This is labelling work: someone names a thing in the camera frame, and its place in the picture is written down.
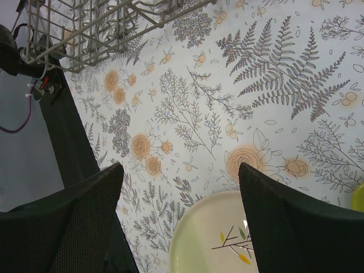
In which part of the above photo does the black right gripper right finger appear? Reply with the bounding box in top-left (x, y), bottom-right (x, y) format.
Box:
top-left (238, 163), bottom-right (363, 272)

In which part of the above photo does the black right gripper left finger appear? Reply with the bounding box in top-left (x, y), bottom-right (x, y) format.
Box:
top-left (1, 163), bottom-right (132, 272)

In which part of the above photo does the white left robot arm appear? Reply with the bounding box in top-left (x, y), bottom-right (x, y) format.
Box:
top-left (1, 23), bottom-right (60, 81)

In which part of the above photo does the lime green plate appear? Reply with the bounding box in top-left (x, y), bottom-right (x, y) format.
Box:
top-left (351, 182), bottom-right (364, 212)

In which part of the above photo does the black base bar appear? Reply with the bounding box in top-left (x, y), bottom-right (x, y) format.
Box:
top-left (40, 68), bottom-right (100, 188)

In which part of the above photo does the cream and green plate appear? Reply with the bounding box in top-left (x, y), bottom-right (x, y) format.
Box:
top-left (168, 191), bottom-right (258, 272)

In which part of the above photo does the floral tablecloth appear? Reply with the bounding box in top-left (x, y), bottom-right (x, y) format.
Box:
top-left (66, 1), bottom-right (363, 272)

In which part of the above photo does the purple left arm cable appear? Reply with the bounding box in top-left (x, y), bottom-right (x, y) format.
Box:
top-left (0, 96), bottom-right (36, 134)

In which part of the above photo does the grey wire dish rack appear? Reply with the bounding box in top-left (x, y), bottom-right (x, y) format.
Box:
top-left (20, 1), bottom-right (215, 73)

